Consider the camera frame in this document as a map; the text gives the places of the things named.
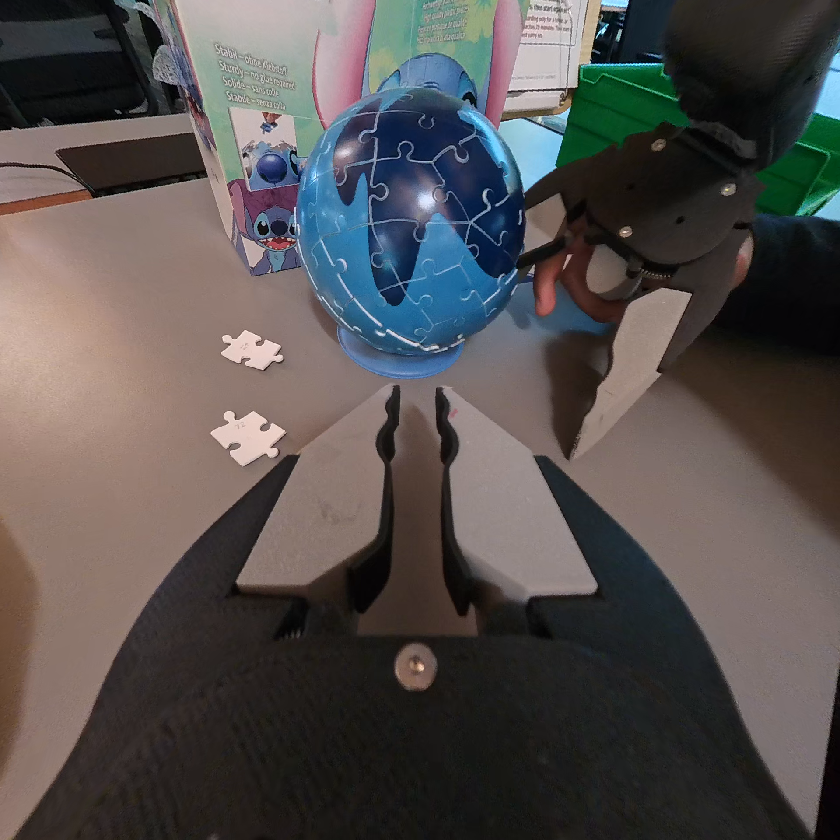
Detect black office chair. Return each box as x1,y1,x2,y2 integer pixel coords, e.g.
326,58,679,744
0,0,160,130

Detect blue puzzle ball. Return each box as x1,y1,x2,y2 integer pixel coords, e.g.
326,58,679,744
295,87,527,349

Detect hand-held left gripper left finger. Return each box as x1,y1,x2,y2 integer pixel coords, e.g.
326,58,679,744
234,384,403,614

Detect printed cartoon puzzle box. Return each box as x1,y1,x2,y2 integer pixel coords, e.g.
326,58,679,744
151,0,534,278

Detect white joined puzzle pieces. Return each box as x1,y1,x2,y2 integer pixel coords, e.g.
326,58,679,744
210,410,287,468
221,330,285,371

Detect black partition panel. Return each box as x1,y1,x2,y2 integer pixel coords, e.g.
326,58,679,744
619,0,665,64

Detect thin black cable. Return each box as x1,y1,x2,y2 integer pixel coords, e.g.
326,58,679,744
0,161,101,196

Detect white printed sign board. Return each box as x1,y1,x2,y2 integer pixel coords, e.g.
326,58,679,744
502,0,592,114

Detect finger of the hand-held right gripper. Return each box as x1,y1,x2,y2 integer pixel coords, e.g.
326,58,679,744
517,239,571,269
566,289,695,462

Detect black laptop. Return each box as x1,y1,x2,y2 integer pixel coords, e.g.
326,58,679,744
56,134,209,198

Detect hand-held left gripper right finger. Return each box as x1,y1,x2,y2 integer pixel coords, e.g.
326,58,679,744
435,386,599,616

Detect green storage bin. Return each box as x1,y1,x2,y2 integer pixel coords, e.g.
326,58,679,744
556,62,840,217

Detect person's right hand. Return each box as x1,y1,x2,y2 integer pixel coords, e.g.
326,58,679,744
533,233,753,324

